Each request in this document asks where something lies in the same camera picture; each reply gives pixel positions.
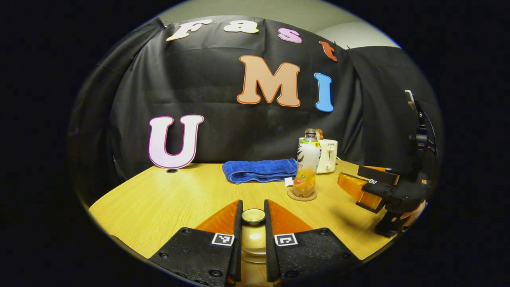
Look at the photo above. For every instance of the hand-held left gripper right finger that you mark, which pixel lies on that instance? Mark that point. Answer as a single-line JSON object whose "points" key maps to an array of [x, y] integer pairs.
{"points": [[269, 249]]}

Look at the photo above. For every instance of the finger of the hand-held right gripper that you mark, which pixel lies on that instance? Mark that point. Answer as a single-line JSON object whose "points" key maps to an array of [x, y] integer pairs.
{"points": [[378, 174], [378, 187]]}

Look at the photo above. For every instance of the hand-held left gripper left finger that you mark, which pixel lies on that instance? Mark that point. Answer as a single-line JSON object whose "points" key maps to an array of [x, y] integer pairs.
{"points": [[238, 247]]}

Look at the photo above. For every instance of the round cork coaster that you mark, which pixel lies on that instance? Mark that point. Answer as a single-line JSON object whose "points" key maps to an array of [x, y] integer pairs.
{"points": [[302, 199]]}

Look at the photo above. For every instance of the water bottle with white label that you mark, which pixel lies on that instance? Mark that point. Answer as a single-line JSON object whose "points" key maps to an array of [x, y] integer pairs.
{"points": [[306, 159]]}

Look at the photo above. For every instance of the cream toaster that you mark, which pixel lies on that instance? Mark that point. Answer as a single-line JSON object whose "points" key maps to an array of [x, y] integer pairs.
{"points": [[328, 155]]}

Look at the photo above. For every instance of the black tripod stand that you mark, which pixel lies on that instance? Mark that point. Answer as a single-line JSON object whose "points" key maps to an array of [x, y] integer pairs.
{"points": [[421, 139]]}

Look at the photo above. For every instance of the bread slice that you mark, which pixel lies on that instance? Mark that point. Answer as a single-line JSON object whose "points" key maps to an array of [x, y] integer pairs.
{"points": [[319, 134]]}

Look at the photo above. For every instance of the blue towel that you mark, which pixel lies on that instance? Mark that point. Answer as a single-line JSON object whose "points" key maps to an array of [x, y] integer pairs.
{"points": [[259, 169]]}

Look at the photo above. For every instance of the smartphone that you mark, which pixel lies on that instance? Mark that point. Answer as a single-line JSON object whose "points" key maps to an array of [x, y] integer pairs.
{"points": [[410, 99]]}

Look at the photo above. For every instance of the black backdrop cloth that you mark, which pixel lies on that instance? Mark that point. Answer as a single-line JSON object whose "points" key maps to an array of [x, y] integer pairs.
{"points": [[239, 131]]}

